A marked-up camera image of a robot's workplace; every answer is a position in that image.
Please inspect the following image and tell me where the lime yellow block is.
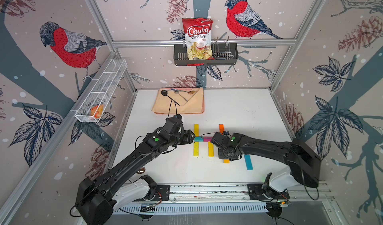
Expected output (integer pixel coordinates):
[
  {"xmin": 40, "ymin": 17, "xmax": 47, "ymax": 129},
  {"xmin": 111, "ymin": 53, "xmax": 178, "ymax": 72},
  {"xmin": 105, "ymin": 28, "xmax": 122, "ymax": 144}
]
[{"xmin": 208, "ymin": 142, "xmax": 214, "ymax": 157}]

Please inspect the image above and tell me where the orange long block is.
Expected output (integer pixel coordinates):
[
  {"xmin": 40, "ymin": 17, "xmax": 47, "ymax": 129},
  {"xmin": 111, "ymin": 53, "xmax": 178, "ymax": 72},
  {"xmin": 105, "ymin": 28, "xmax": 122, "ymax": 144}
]
[{"xmin": 219, "ymin": 124, "xmax": 224, "ymax": 133}]

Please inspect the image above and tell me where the magenta block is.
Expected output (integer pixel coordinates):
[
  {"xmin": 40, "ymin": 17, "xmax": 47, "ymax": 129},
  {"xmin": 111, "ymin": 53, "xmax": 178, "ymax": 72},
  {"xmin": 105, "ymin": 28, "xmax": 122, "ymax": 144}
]
[{"xmin": 203, "ymin": 137, "xmax": 212, "ymax": 142}]

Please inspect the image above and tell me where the teal small block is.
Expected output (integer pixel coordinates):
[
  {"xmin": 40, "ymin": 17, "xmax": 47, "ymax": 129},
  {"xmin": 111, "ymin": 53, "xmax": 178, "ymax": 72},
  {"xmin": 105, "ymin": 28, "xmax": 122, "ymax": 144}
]
[{"xmin": 194, "ymin": 137, "xmax": 204, "ymax": 142}]

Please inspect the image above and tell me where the yellow long block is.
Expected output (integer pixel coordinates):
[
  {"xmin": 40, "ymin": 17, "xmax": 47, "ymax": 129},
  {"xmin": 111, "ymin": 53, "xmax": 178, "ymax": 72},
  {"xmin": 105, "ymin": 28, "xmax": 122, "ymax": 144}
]
[{"xmin": 193, "ymin": 142, "xmax": 199, "ymax": 157}]

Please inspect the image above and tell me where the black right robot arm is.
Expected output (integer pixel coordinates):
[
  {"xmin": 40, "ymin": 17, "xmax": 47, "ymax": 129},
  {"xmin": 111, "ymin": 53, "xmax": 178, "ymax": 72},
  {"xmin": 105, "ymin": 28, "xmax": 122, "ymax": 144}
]
[{"xmin": 210, "ymin": 132, "xmax": 321, "ymax": 199}]

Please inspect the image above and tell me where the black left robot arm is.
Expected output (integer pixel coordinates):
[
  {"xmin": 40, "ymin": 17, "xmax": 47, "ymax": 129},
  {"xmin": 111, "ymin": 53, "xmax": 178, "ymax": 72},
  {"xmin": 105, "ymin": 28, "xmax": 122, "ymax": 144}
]
[{"xmin": 74, "ymin": 114, "xmax": 195, "ymax": 225}]

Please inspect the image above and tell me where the teal long block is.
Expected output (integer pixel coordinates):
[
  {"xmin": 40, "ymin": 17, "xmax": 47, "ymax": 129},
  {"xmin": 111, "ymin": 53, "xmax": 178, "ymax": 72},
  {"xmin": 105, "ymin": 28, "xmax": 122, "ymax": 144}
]
[{"xmin": 244, "ymin": 155, "xmax": 253, "ymax": 171}]

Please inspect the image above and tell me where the beige folded cloth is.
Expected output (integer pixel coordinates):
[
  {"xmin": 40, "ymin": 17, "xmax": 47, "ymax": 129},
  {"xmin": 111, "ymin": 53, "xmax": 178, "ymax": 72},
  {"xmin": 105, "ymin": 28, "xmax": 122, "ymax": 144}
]
[{"xmin": 151, "ymin": 87, "xmax": 204, "ymax": 115}]

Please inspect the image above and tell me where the black ladle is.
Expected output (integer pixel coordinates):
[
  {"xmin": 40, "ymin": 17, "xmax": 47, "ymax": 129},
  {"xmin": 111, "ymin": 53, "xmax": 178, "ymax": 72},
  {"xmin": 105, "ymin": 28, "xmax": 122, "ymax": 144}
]
[{"xmin": 161, "ymin": 90, "xmax": 179, "ymax": 105}]

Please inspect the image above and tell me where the wooden spoon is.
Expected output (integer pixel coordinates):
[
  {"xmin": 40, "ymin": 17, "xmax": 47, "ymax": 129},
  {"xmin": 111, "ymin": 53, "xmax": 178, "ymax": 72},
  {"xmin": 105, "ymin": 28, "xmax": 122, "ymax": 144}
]
[{"xmin": 176, "ymin": 90, "xmax": 195, "ymax": 95}]

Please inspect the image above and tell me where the pink tray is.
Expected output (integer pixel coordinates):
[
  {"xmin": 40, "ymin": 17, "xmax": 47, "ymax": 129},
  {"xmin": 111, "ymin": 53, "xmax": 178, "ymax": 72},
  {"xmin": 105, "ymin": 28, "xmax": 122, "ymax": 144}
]
[{"xmin": 154, "ymin": 87, "xmax": 206, "ymax": 115}]

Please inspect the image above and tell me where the copper spoon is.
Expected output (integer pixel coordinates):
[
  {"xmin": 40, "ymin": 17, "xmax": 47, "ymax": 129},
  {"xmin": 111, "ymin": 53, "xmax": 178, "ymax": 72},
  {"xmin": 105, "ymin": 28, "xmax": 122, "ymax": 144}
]
[{"xmin": 136, "ymin": 167, "xmax": 146, "ymax": 174}]

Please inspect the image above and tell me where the orange fruit in basket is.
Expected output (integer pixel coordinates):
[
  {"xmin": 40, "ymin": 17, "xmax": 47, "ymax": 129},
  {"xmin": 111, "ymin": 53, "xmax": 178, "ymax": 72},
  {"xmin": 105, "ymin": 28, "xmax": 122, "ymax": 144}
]
[{"xmin": 89, "ymin": 105, "xmax": 104, "ymax": 119}]

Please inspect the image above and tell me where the red cassava chips bag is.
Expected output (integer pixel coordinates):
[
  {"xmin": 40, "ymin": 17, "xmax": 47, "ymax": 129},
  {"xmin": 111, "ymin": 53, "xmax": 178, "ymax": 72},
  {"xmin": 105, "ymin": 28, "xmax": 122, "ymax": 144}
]
[{"xmin": 182, "ymin": 18, "xmax": 213, "ymax": 60}]

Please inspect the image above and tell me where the aluminium rail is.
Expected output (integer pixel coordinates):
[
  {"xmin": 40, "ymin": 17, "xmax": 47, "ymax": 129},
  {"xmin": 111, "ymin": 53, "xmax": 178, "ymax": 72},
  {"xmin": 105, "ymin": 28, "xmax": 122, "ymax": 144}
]
[{"xmin": 86, "ymin": 181, "xmax": 331, "ymax": 203}]

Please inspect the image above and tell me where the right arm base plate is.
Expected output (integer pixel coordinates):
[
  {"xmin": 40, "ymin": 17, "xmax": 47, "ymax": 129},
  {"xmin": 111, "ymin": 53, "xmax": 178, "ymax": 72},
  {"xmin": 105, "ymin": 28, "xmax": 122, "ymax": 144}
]
[{"xmin": 247, "ymin": 183, "xmax": 290, "ymax": 202}]

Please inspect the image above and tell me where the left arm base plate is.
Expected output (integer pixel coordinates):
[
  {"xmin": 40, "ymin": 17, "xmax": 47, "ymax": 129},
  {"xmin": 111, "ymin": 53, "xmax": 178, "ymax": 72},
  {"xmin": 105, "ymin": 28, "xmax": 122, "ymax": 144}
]
[{"xmin": 149, "ymin": 185, "xmax": 170, "ymax": 202}]

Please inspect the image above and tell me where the white wire wall basket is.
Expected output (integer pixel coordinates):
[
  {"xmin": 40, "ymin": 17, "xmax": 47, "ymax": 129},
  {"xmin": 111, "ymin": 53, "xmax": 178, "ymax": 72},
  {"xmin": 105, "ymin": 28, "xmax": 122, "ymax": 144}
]
[{"xmin": 75, "ymin": 58, "xmax": 127, "ymax": 123}]

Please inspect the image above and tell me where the black wire rack basket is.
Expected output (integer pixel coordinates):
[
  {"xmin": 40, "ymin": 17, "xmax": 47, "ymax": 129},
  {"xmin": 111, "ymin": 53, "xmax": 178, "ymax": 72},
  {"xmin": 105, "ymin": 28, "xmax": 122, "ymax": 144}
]
[{"xmin": 173, "ymin": 39, "xmax": 238, "ymax": 66}]

